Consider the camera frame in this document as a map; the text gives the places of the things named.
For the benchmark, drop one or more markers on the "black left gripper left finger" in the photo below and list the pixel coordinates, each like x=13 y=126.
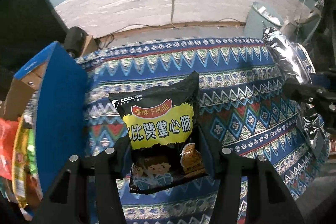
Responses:
x=67 y=199

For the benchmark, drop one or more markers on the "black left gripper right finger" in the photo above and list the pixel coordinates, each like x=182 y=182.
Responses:
x=268 y=198

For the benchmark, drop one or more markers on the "silver foil snack pack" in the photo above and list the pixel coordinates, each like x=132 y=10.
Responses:
x=290 y=65

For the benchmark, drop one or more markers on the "orange snack bag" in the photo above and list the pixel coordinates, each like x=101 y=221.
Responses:
x=8 y=131

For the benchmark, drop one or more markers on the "black yellow noodle snack bag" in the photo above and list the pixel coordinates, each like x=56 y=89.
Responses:
x=162 y=125

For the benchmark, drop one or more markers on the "green snack bag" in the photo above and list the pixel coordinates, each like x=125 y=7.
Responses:
x=32 y=155

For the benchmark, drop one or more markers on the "yellow long snack pack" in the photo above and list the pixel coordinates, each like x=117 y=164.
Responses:
x=20 y=164

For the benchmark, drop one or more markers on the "blue patterned tablecloth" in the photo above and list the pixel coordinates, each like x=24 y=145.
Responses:
x=241 y=100

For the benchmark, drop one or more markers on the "light blue waste bin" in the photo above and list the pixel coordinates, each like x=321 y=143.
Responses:
x=261 y=16

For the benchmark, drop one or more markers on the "blue cardboard box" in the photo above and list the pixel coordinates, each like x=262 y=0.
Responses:
x=48 y=91

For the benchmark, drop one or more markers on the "small brown cardboard box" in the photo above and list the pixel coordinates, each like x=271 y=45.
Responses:
x=89 y=46

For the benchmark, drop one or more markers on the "black cylinder device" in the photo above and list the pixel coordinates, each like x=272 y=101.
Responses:
x=74 y=41

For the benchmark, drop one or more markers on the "black cloth backdrop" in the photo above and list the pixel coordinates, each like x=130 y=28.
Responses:
x=27 y=26

